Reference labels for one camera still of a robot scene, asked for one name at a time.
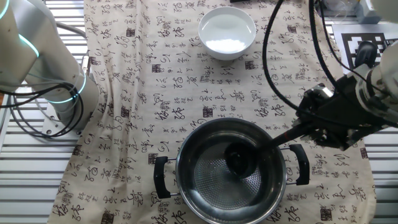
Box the white bowl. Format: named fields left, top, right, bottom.
left=198, top=6, right=257, bottom=62

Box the clear plastic container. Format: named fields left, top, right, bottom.
left=322, top=0, right=349, bottom=18

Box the black white checkerboard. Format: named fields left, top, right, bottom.
left=331, top=22, right=398, bottom=78

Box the grey box with green button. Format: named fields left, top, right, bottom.
left=355, top=0, right=382, bottom=25

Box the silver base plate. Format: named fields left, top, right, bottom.
left=42, top=102, right=82, bottom=141

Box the calligraphy print tablecloth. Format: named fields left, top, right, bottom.
left=46, top=0, right=377, bottom=224

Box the grey cable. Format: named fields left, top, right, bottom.
left=55, top=21, right=87, bottom=40

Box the steel pot with black handle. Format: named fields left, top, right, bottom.
left=153, top=117, right=311, bottom=224

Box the black computer mouse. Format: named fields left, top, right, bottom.
left=354, top=40, right=378, bottom=70

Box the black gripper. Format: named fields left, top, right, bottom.
left=295, top=73, right=384, bottom=152

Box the black base cable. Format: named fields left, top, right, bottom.
left=0, top=82, right=85, bottom=139

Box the black ladle with red trim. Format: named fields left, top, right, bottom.
left=223, top=121, right=315, bottom=180

